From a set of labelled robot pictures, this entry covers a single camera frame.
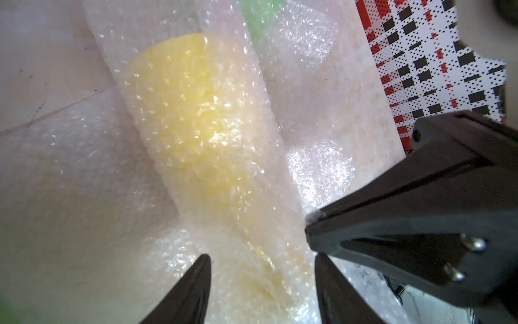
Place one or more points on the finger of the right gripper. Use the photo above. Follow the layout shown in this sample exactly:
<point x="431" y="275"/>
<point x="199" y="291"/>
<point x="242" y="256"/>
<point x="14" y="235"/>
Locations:
<point x="443" y="220"/>

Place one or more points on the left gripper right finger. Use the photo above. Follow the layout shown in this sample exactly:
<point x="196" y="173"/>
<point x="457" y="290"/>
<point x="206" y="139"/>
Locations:
<point x="338" y="301"/>

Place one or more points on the bubble wrap sheet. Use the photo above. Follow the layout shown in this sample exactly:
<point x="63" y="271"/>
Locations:
<point x="82" y="210"/>
<point x="335" y="124"/>

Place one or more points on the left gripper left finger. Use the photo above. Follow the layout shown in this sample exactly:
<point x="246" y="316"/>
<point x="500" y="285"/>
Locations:
<point x="188" y="300"/>

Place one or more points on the green glass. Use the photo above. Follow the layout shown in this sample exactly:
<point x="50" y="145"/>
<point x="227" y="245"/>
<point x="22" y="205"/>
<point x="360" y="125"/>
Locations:
<point x="292" y="38"/>

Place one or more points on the yellow plastic wine glass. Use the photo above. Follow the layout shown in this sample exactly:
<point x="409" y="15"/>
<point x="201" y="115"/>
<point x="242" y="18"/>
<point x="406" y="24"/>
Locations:
<point x="200" y="103"/>

